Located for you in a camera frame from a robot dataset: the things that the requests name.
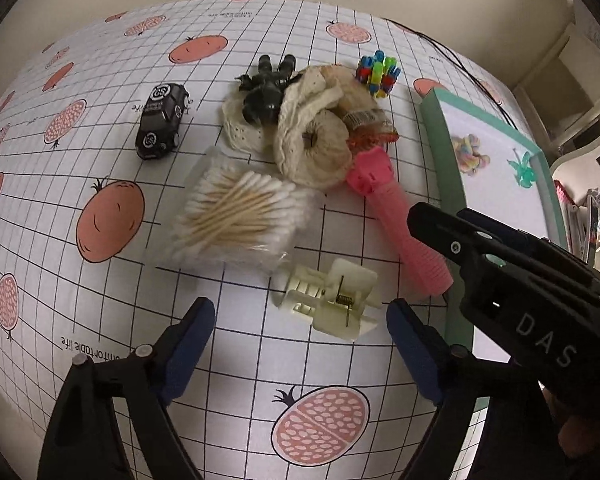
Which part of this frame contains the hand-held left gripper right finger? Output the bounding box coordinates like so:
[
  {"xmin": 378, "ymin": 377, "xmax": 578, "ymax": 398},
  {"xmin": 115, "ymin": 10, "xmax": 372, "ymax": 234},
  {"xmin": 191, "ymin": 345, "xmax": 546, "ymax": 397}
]
[{"xmin": 386, "ymin": 298, "xmax": 543, "ymax": 480}]

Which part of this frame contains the pack of cotton swabs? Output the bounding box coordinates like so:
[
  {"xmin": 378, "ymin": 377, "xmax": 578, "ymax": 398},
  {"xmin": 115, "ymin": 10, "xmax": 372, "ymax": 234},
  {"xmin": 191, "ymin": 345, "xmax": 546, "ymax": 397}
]
[{"xmin": 152, "ymin": 147, "xmax": 322, "ymax": 274}]

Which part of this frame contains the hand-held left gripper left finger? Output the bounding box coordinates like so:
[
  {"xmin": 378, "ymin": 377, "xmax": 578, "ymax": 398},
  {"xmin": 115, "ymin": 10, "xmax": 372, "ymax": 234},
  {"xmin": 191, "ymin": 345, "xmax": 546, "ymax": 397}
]
[{"xmin": 37, "ymin": 297, "xmax": 216, "ymax": 480}]

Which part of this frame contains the colourful toy bricks cluster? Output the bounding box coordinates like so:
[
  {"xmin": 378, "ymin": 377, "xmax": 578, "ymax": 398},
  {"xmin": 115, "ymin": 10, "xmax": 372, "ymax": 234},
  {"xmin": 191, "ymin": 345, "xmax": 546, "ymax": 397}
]
[{"xmin": 356, "ymin": 50, "xmax": 400, "ymax": 100}]

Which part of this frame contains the black cable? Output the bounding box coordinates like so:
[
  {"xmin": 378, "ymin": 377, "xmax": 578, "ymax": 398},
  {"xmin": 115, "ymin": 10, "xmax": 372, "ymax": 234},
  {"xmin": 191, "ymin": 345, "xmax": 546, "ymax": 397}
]
[{"xmin": 385, "ymin": 17, "xmax": 520, "ymax": 128}]

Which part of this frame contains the pile of papers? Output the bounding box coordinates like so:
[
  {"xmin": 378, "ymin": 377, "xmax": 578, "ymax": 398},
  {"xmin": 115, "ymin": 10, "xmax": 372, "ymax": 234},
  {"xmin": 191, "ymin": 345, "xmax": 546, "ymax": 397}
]
[{"xmin": 554, "ymin": 180, "xmax": 600, "ymax": 273}]

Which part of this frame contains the white furniture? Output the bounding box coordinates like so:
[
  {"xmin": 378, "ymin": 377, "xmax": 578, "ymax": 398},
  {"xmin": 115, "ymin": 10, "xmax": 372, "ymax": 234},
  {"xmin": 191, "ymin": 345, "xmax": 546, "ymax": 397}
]
[{"xmin": 510, "ymin": 10, "xmax": 600, "ymax": 183}]

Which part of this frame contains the black plastic toy figure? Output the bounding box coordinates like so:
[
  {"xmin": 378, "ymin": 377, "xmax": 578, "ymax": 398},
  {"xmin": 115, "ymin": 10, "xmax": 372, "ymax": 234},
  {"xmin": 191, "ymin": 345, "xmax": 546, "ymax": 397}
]
[{"xmin": 234, "ymin": 53, "xmax": 301, "ymax": 126}]

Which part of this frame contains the black toy car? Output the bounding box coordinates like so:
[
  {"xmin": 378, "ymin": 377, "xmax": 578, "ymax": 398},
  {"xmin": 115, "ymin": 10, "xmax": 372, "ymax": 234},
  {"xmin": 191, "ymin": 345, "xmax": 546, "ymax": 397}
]
[{"xmin": 135, "ymin": 82, "xmax": 190, "ymax": 162}]

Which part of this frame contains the beige perforated pad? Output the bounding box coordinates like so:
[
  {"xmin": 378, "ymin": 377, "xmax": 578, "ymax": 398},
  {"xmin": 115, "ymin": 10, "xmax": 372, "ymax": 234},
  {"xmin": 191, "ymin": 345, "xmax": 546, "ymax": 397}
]
[{"xmin": 223, "ymin": 95, "xmax": 281, "ymax": 153}]

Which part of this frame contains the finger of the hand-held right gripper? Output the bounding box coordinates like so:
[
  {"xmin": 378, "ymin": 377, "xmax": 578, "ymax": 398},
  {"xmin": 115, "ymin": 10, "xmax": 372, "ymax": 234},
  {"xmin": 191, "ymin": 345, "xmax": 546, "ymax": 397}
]
[
  {"xmin": 456, "ymin": 208, "xmax": 548, "ymax": 256},
  {"xmin": 406, "ymin": 202, "xmax": 496, "ymax": 273}
]

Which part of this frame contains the cream hair claw clip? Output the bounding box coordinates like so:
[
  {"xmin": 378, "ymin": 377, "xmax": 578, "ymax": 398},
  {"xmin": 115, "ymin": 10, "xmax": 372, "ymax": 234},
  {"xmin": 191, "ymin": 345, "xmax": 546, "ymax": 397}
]
[{"xmin": 274, "ymin": 258, "xmax": 381, "ymax": 343}]

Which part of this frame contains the pomegranate print grid tablecloth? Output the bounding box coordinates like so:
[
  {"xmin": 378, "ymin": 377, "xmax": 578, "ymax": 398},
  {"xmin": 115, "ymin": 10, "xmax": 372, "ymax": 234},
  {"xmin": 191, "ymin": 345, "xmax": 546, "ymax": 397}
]
[{"xmin": 0, "ymin": 0, "xmax": 546, "ymax": 480}]

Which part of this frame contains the green-rimmed white box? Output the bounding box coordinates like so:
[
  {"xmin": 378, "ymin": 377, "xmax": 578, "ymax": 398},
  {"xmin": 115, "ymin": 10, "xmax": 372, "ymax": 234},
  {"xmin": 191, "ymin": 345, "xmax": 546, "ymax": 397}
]
[{"xmin": 420, "ymin": 87, "xmax": 570, "ymax": 363}]

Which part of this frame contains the pink plastic handle brush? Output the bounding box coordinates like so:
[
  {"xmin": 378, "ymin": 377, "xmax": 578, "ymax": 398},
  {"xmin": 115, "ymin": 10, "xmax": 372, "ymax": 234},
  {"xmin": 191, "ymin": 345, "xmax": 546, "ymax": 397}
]
[{"xmin": 345, "ymin": 142, "xmax": 454, "ymax": 303}]

